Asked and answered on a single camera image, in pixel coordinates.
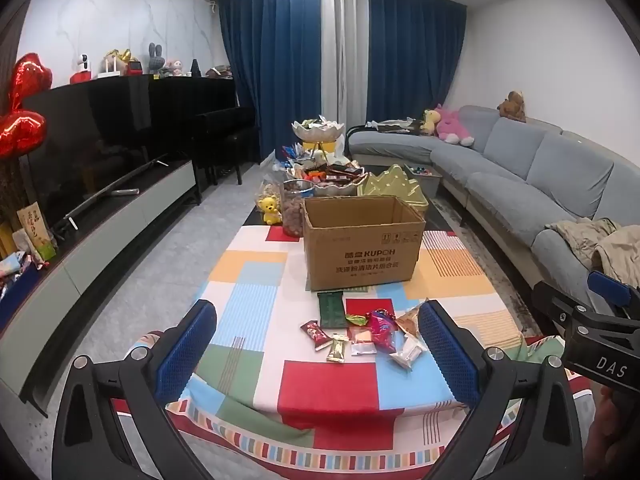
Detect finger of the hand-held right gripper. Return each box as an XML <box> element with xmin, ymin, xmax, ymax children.
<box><xmin>531</xmin><ymin>281</ymin><xmax>591</xmax><ymax>343</ymax></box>
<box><xmin>587</xmin><ymin>270</ymin><xmax>636</xmax><ymax>309</ymax></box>

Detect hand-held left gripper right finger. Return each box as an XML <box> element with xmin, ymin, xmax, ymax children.
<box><xmin>417</xmin><ymin>299</ymin><xmax>583</xmax><ymax>480</ymax></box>

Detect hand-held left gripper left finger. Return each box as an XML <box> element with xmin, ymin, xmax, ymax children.
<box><xmin>51</xmin><ymin>299</ymin><xmax>218</xmax><ymax>480</ymax></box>

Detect brown snack packet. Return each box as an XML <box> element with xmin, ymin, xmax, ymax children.
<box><xmin>395</xmin><ymin>300</ymin><xmax>431</xmax><ymax>336</ymax></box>

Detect magenta snack packet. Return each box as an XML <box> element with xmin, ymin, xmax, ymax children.
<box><xmin>370</xmin><ymin>322</ymin><xmax>398</xmax><ymax>354</ymax></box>

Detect clear packet with red header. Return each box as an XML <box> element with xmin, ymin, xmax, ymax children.
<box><xmin>350</xmin><ymin>327</ymin><xmax>376</xmax><ymax>356</ymax></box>

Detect gold snack packet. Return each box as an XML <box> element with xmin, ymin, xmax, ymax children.
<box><xmin>327</xmin><ymin>334</ymin><xmax>349</xmax><ymax>363</ymax></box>

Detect dark green snack packet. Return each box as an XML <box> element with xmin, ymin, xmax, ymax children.
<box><xmin>318</xmin><ymin>291</ymin><xmax>346</xmax><ymax>330</ymax></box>

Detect small red snack packet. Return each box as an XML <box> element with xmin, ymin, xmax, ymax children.
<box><xmin>300</xmin><ymin>321</ymin><xmax>328</xmax><ymax>350</ymax></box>

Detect brown cardboard box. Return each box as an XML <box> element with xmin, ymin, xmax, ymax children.
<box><xmin>302</xmin><ymin>195</ymin><xmax>427</xmax><ymax>292</ymax></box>

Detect person's right hand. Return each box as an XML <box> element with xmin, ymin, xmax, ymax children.
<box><xmin>590</xmin><ymin>385</ymin><xmax>640</xmax><ymax>480</ymax></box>

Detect beige jacket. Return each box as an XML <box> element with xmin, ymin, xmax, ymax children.
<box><xmin>545</xmin><ymin>217</ymin><xmax>640</xmax><ymax>286</ymax></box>

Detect colourful patchwork tablecloth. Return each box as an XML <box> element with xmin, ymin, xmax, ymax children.
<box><xmin>120</xmin><ymin>225</ymin><xmax>566</xmax><ymax>480</ymax></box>

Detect grey television console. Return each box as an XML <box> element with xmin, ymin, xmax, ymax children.
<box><xmin>0</xmin><ymin>160</ymin><xmax>201</xmax><ymax>418</ymax></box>

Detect grey sofa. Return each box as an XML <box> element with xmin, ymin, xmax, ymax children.
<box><xmin>347</xmin><ymin>105</ymin><xmax>640</xmax><ymax>321</ymax></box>

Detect yellow bear toy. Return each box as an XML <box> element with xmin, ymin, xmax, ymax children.
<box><xmin>256</xmin><ymin>196</ymin><xmax>281</xmax><ymax>226</ymax></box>

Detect clear jar of brown nuts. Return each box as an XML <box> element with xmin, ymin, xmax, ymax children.
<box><xmin>281</xmin><ymin>180</ymin><xmax>315</xmax><ymax>237</ymax></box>

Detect clear bag of pistachios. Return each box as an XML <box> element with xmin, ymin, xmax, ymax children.
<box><xmin>255</xmin><ymin>175</ymin><xmax>283</xmax><ymax>201</ymax></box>

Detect grey storage bin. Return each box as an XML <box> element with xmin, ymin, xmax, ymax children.
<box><xmin>402</xmin><ymin>162</ymin><xmax>443</xmax><ymax>198</ymax></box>

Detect clear box with gold lid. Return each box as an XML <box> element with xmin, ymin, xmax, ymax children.
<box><xmin>357</xmin><ymin>164</ymin><xmax>430</xmax><ymax>216</ymax></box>

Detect blue gift box pile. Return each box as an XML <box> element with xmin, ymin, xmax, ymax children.
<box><xmin>0</xmin><ymin>252</ymin><xmax>41</xmax><ymax>311</ymax></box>

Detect wooden calligraphy sign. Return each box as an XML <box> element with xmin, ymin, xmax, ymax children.
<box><xmin>16</xmin><ymin>201</ymin><xmax>49</xmax><ymax>243</ymax></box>

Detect brown bear plush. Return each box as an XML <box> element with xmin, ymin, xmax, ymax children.
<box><xmin>496</xmin><ymin>91</ymin><xmax>527</xmax><ymax>123</ymax></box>

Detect black piano bench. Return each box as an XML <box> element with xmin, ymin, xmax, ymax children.
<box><xmin>210</xmin><ymin>132</ymin><xmax>261</xmax><ymax>186</ymax></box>

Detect pink plush toy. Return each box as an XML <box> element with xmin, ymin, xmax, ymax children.
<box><xmin>434</xmin><ymin>104</ymin><xmax>475</xmax><ymax>147</ymax></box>

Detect heap of loose snack packets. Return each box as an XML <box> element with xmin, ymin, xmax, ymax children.
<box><xmin>272</xmin><ymin>142</ymin><xmax>307</xmax><ymax>168</ymax></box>

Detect black curved television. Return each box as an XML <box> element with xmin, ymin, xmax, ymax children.
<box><xmin>20</xmin><ymin>77</ymin><xmax>168</xmax><ymax>233</ymax></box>

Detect yellow plush toy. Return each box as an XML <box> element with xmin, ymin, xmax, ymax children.
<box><xmin>419</xmin><ymin>108</ymin><xmax>441</xmax><ymax>136</ymax></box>

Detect white plastic bag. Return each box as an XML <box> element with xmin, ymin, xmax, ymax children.
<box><xmin>320</xmin><ymin>135</ymin><xmax>347</xmax><ymax>161</ymax></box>

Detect papers and bags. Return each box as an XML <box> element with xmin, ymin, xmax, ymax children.
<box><xmin>365</xmin><ymin>119</ymin><xmax>423</xmax><ymax>135</ymax></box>

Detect two-tier lotus snack stand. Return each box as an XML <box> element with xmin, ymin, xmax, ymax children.
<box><xmin>285</xmin><ymin>119</ymin><xmax>368</xmax><ymax>197</ymax></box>

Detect black upright piano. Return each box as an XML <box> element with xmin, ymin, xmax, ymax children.
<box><xmin>97</xmin><ymin>74</ymin><xmax>261</xmax><ymax>191</ymax></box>

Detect red heart foil balloon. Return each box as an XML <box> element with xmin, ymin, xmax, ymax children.
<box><xmin>7</xmin><ymin>52</ymin><xmax>53</xmax><ymax>111</ymax></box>
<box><xmin>0</xmin><ymin>110</ymin><xmax>48</xmax><ymax>161</ymax></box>

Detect grey rabbit plush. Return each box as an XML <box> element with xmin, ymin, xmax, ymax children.
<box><xmin>147</xmin><ymin>42</ymin><xmax>167</xmax><ymax>73</ymax></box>

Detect blue curtain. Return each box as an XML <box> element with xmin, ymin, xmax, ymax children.
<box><xmin>367</xmin><ymin>0</ymin><xmax>468</xmax><ymax>131</ymax></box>
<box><xmin>218</xmin><ymin>0</ymin><xmax>321</xmax><ymax>166</ymax></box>

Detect gold toy on white rack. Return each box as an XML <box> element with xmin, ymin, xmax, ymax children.
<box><xmin>97</xmin><ymin>49</ymin><xmax>133</xmax><ymax>78</ymax></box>

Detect white sheer curtain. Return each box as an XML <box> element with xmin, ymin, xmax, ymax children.
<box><xmin>320</xmin><ymin>0</ymin><xmax>371</xmax><ymax>133</ymax></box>

